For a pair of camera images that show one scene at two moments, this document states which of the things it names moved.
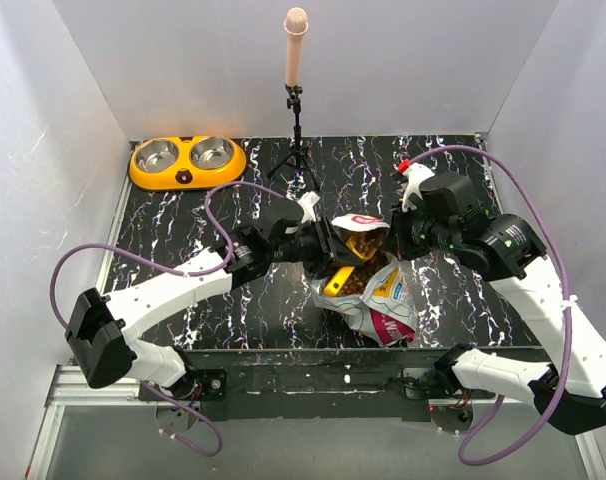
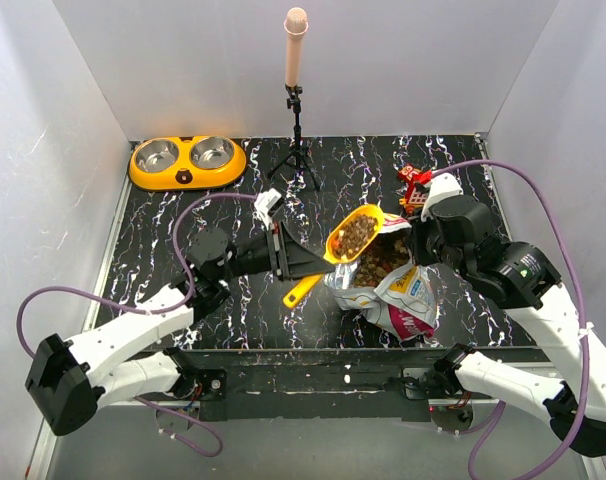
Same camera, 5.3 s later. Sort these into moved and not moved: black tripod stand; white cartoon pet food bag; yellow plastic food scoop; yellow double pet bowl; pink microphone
Moved: yellow plastic food scoop; white cartoon pet food bag
Not moved: pink microphone; black tripod stand; yellow double pet bowl
